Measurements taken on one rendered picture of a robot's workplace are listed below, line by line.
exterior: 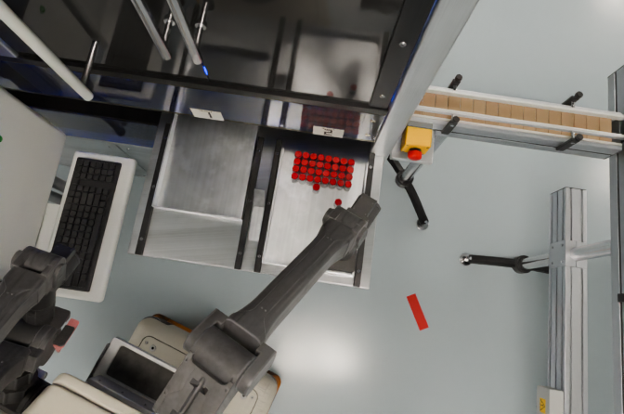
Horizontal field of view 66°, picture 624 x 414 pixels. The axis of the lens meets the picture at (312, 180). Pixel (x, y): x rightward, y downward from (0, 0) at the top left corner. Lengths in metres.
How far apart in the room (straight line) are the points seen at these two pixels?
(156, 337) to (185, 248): 0.70
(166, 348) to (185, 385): 1.37
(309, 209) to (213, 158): 0.33
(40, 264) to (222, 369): 0.46
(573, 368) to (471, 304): 0.61
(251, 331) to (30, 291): 0.43
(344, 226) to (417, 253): 1.46
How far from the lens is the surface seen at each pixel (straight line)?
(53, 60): 1.14
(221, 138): 1.49
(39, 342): 1.12
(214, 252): 1.41
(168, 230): 1.45
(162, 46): 0.94
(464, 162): 2.50
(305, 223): 1.40
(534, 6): 3.05
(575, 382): 1.97
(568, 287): 1.96
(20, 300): 0.97
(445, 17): 0.83
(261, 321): 0.71
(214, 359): 0.68
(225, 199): 1.43
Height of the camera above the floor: 2.26
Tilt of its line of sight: 75 degrees down
